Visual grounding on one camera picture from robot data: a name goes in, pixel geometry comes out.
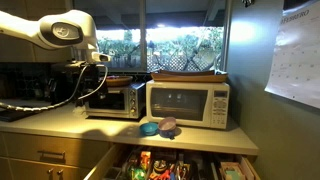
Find open wooden drawer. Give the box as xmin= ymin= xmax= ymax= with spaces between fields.
xmin=83 ymin=143 xmax=262 ymax=180

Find wooden serving tray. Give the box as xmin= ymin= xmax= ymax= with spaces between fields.
xmin=150 ymin=68 xmax=229 ymax=84

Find metal drawer handle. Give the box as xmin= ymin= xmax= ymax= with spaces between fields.
xmin=37 ymin=150 xmax=67 ymax=161

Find green drawer item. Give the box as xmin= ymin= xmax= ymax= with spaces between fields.
xmin=130 ymin=166 xmax=147 ymax=180

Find silver toaster oven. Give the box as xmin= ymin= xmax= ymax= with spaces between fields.
xmin=83 ymin=82 xmax=147 ymax=120

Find purple bowl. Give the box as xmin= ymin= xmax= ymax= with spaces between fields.
xmin=157 ymin=116 xmax=178 ymax=140

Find round black tape roll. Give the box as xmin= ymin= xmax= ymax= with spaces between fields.
xmin=153 ymin=159 xmax=168 ymax=173

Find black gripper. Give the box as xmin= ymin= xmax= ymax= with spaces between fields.
xmin=75 ymin=62 xmax=109 ymax=108

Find crumpled clear plastic wrap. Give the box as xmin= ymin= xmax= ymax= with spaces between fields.
xmin=72 ymin=105 xmax=88 ymax=118

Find paper wall calendar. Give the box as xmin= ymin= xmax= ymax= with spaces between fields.
xmin=264 ymin=0 xmax=320 ymax=110

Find flat black tray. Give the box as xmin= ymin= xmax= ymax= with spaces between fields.
xmin=0 ymin=109 xmax=38 ymax=123

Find tan cardboard box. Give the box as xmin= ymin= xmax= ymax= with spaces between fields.
xmin=219 ymin=161 xmax=247 ymax=180

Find orange drawer item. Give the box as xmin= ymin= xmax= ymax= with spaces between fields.
xmin=139 ymin=150 xmax=152 ymax=172

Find wicker basket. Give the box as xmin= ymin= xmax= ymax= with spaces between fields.
xmin=105 ymin=75 xmax=134 ymax=88

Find red handled scissors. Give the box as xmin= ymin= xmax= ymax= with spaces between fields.
xmin=149 ymin=169 xmax=175 ymax=180

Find window with grey frame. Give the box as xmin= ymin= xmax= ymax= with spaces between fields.
xmin=71 ymin=0 xmax=232 ymax=73

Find white microwave oven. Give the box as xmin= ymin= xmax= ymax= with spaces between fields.
xmin=145 ymin=79 xmax=231 ymax=130

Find sleeved robot cable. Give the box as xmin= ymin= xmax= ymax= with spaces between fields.
xmin=0 ymin=63 xmax=109 ymax=113

